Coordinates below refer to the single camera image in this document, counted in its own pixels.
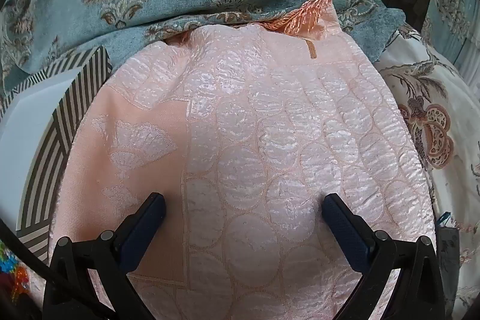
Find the pink quilted bedspread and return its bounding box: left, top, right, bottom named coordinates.
left=22, top=0, right=441, bottom=320

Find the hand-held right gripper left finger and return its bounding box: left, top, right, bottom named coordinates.
left=43, top=193, right=167, bottom=320

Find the cream floral printed fabric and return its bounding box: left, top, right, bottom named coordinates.
left=373, top=24, right=480, bottom=320

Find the striped box with white lining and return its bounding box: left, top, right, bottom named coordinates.
left=0, top=46, right=113, bottom=264

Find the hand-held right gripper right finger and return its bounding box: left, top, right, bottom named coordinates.
left=322, top=193, right=447, bottom=320

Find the blue green bead bracelet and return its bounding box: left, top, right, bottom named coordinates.
left=0, top=247, right=16, bottom=271

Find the black cable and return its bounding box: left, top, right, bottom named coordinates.
left=0, top=220, right=113, bottom=320

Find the orange bead bracelet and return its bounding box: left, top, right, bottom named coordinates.
left=9, top=268, right=31, bottom=300

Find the dark grey object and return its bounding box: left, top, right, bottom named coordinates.
left=437, top=213, right=461, bottom=264

